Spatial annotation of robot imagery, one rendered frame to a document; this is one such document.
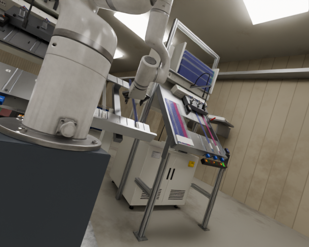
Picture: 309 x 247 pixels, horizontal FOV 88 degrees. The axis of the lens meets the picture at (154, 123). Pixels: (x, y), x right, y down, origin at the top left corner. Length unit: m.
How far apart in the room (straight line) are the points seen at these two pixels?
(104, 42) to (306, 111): 3.39
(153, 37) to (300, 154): 3.00
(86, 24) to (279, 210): 3.39
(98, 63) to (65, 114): 0.11
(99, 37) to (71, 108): 0.14
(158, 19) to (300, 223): 3.25
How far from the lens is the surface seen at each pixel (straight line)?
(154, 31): 0.83
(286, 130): 3.47
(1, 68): 1.01
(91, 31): 0.35
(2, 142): 0.30
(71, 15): 0.37
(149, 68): 0.79
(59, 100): 0.33
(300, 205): 3.40
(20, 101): 0.88
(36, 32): 1.30
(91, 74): 0.34
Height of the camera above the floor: 0.78
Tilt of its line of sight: 2 degrees up
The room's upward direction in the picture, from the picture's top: 18 degrees clockwise
